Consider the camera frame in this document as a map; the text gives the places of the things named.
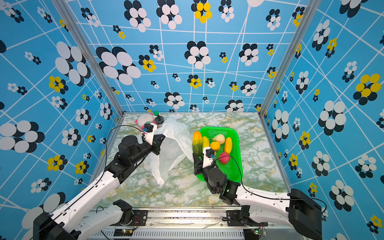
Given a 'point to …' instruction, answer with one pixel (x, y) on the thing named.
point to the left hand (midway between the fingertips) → (165, 134)
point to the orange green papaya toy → (197, 143)
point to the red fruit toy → (225, 159)
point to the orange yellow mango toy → (215, 145)
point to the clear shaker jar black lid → (159, 121)
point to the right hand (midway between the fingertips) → (197, 154)
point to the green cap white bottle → (155, 113)
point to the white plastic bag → (175, 147)
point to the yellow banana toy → (228, 145)
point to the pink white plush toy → (145, 118)
